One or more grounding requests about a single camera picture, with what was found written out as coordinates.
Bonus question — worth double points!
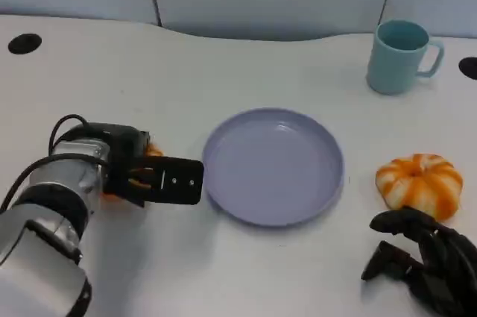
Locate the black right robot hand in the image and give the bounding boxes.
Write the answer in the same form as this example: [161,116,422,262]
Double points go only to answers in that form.
[360,206,477,317]

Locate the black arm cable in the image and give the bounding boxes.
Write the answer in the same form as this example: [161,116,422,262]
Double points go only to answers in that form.
[48,113,92,150]
[0,155,107,214]

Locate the lilac plate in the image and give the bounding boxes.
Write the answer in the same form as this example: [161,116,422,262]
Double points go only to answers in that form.
[202,107,345,227]

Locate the pale green mug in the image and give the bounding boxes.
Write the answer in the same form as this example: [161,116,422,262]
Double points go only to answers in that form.
[367,19,446,96]

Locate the orange white toy bread roll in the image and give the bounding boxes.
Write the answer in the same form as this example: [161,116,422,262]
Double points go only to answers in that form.
[103,142,165,203]
[375,152,464,222]

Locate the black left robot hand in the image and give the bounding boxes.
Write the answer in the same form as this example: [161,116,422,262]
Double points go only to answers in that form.
[102,125,205,209]

